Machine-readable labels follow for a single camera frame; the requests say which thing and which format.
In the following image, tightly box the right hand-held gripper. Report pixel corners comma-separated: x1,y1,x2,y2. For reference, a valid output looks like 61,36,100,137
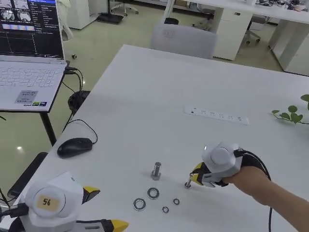
189,142,243,189

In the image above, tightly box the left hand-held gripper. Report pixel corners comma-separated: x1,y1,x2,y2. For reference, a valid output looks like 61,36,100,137
18,171,130,232

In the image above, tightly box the small steel bolt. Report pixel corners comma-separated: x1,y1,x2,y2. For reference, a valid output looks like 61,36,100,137
184,174,193,190

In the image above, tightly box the large steel washer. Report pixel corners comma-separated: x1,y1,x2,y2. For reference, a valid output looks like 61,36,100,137
147,187,160,200
132,198,147,212

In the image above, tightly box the large steel bolt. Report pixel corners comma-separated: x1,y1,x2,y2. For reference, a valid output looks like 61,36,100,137
150,161,162,181

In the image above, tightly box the person's right forearm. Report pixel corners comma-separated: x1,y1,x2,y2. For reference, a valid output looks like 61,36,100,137
241,173,309,232

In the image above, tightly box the person's right hand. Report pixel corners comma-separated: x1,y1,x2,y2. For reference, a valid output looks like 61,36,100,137
221,154,267,192

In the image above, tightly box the white power strip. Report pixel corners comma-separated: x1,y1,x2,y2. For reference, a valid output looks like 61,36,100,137
184,105,250,126

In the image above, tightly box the black computer mouse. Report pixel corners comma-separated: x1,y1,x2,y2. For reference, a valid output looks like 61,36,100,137
56,137,94,159

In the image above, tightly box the black chair armrest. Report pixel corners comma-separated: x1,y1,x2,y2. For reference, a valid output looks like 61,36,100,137
7,151,49,198

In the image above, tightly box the black laptop stand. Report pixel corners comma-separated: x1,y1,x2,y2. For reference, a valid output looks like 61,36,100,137
0,110,58,147

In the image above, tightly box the green leafy plant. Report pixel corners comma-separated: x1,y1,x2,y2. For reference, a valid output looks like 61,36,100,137
271,93,309,126

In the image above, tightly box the grey fabric chair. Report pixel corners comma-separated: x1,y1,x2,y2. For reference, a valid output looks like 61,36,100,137
150,23,218,60

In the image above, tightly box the white drawer cabinet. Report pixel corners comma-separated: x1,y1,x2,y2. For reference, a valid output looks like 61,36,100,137
212,6,254,61

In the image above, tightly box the white office chair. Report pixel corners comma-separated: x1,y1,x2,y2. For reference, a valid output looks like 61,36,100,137
245,14,269,44
110,0,140,17

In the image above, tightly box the white laptop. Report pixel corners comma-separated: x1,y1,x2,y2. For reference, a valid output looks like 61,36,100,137
0,0,71,114

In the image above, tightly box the white office desk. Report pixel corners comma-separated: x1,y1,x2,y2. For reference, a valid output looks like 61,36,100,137
185,0,309,76

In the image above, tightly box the black floor stand base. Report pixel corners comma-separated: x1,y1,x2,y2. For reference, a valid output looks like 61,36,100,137
96,0,125,25

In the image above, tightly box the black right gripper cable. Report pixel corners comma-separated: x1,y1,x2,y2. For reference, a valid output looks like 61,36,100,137
233,149,274,232

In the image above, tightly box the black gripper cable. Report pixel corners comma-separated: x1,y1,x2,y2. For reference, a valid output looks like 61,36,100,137
0,187,30,219
233,149,274,232

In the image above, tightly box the black mouse cable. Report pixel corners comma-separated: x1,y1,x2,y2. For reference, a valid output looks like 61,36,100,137
66,119,98,145

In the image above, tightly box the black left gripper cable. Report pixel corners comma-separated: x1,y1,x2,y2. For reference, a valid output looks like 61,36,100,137
0,187,30,219

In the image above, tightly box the black laptop cable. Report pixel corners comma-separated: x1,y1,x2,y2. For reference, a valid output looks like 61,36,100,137
61,66,91,124

